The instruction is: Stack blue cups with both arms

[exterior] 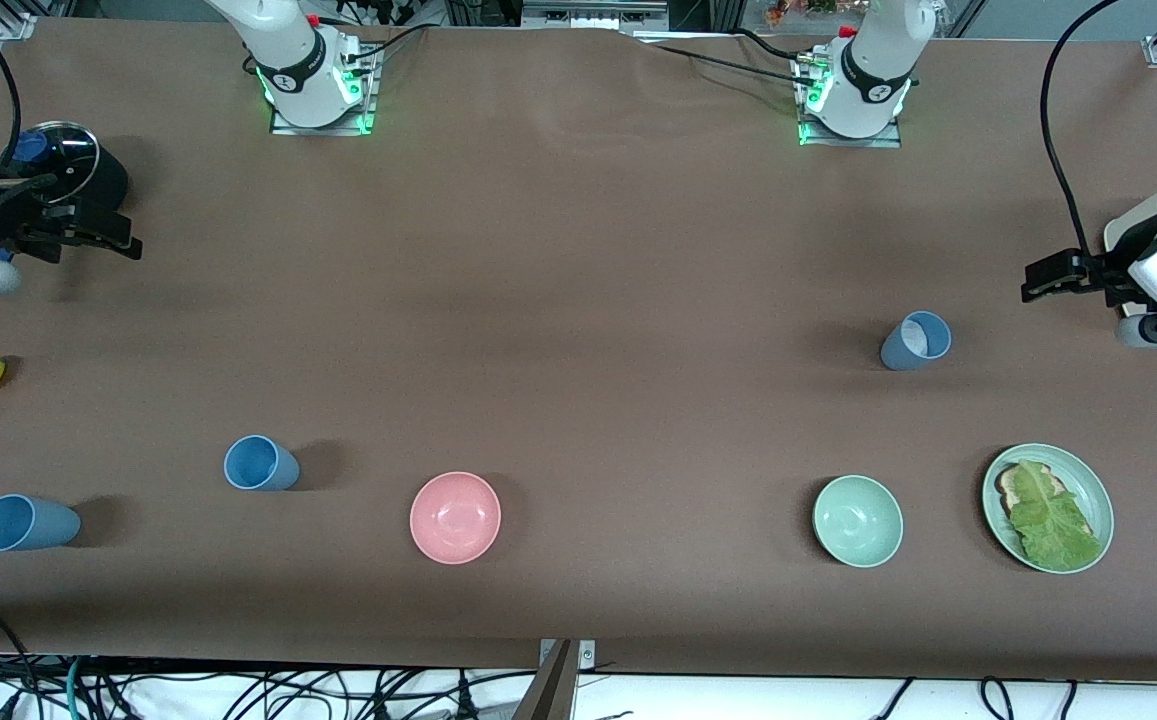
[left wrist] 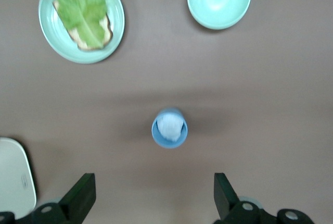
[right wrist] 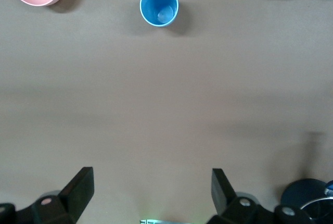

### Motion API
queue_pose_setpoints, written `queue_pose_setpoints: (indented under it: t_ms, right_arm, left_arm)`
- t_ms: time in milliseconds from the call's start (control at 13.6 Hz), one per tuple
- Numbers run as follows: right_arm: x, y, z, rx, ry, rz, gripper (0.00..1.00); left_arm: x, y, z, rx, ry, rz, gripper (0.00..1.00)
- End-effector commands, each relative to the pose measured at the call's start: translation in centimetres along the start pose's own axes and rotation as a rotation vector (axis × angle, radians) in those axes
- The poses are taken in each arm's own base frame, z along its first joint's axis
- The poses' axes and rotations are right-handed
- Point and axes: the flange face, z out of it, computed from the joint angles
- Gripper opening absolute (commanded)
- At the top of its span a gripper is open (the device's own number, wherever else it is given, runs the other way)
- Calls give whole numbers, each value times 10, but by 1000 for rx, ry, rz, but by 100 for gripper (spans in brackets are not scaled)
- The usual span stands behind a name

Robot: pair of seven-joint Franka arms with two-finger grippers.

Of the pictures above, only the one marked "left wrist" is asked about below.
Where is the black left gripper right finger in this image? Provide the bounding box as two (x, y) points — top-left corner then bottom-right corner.
(213, 173), (315, 224)

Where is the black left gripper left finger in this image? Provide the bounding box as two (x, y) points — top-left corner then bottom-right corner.
(0, 173), (97, 224)

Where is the blue cup holding tissue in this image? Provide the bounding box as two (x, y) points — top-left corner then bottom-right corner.
(151, 107), (188, 149)

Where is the cream toaster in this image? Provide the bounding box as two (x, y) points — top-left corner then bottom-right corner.
(0, 137), (37, 218)

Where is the crumpled white tissue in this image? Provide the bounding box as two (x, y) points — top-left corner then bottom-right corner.
(158, 113), (184, 142)

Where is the brown table cloth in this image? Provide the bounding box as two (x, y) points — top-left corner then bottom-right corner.
(0, 0), (333, 224)

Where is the toasted bread slice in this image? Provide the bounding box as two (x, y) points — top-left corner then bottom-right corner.
(53, 0), (114, 52)

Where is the pale green plate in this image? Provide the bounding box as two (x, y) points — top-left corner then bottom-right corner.
(38, 0), (125, 65)

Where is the green lettuce leaf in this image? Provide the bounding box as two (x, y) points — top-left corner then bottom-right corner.
(49, 0), (109, 49)

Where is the pale green bowl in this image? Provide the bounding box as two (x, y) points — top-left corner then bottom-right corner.
(186, 0), (252, 30)

